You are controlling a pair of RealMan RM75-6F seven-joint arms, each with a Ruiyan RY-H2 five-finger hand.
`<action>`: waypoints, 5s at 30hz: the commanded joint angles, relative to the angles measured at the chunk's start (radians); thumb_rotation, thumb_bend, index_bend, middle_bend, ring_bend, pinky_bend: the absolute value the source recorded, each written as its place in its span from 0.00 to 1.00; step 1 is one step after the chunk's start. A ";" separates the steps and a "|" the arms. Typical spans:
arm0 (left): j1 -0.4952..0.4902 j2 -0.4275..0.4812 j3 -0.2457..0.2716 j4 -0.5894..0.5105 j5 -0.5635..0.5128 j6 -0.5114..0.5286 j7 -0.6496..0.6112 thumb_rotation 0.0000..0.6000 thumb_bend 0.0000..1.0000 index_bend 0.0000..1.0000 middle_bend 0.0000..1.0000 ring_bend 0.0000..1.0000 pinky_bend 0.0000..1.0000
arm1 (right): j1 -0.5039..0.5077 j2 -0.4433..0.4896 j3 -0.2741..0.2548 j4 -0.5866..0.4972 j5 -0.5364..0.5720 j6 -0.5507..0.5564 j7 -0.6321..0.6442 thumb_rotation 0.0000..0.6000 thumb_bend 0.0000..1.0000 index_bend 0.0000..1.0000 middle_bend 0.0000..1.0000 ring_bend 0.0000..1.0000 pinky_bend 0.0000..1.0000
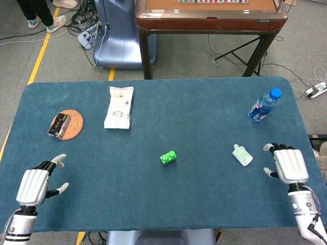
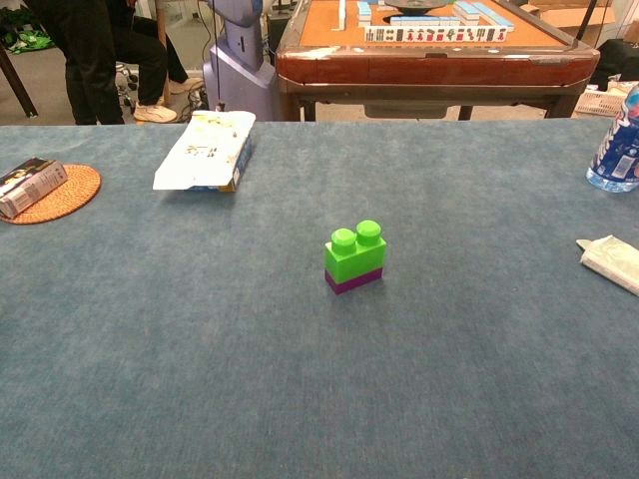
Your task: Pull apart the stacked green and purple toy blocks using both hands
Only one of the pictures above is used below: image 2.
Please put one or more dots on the green toy brick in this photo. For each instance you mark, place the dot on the green toy brick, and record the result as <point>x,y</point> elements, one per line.
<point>349,259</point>

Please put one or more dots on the purple toy brick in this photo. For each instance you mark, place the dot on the purple toy brick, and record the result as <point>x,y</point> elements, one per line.
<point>349,286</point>

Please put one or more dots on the blue felt table cloth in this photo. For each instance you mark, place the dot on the blue felt table cloth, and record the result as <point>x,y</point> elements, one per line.
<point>319,349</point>

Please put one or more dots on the white snack bag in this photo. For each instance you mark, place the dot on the white snack bag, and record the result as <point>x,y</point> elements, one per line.
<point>204,149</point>

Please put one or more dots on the brown mahjong table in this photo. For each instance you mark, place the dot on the brown mahjong table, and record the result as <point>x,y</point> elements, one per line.
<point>424,65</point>

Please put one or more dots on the row of face-up mahjong tiles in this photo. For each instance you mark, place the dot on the row of face-up mahjong tiles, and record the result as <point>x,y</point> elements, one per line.
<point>434,34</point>

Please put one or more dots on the round woven orange coaster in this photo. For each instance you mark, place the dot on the round woven orange coaster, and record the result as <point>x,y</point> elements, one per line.
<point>75,192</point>

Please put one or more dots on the seated person in dark trousers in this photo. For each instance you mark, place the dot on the seated person in dark trousers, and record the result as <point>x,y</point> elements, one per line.
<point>145,55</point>

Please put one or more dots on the small black carton box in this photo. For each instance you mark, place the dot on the small black carton box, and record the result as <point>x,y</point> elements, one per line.
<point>30,187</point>

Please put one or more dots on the pale green wipes packet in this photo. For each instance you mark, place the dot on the pale green wipes packet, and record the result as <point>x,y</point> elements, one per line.
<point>614,262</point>

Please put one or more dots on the person in black trousers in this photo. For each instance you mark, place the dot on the person in black trousers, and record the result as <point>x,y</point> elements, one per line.
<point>85,60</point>

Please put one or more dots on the blue plastic water bottle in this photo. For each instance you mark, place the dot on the blue plastic water bottle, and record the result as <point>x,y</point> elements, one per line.
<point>616,154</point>

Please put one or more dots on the white plastic basket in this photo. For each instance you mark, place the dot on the white plastic basket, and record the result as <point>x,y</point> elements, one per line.
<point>599,104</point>

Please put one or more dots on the dark wooden leg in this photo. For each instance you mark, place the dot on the dark wooden leg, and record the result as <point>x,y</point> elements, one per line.
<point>17,82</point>

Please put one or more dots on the black tripod stand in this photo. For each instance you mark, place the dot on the black tripod stand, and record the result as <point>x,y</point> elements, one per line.
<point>585,22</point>

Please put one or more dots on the black fabric bag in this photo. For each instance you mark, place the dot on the black fabric bag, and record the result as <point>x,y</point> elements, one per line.
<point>619,62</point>

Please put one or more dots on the green and black bag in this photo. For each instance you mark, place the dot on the green and black bag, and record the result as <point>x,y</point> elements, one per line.
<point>25,37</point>

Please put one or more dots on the blue robot pedestal base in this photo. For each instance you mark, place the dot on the blue robot pedestal base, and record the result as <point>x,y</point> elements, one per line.
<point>234,75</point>

